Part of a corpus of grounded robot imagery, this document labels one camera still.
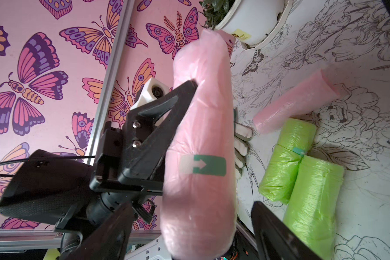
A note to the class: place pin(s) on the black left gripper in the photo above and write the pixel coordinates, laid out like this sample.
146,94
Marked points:
129,163

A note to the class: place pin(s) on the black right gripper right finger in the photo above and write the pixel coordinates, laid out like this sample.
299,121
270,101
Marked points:
274,240

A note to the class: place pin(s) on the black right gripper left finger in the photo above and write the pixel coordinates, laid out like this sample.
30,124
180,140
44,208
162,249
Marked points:
109,241

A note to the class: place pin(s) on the green roll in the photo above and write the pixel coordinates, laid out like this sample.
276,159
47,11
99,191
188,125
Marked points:
310,213
294,141

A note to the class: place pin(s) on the pink roll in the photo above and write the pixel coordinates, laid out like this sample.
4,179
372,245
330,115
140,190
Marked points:
310,94
198,213

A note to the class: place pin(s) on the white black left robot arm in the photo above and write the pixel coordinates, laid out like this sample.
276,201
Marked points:
94,206

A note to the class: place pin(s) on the white green work glove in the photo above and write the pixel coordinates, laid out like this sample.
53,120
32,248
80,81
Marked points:
242,135

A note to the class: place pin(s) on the potted green plant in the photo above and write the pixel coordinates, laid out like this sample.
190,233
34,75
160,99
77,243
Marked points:
255,23

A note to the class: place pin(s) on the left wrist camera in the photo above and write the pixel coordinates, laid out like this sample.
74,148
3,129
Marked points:
151,91

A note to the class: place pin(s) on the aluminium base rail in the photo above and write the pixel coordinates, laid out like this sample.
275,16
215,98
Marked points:
22,240

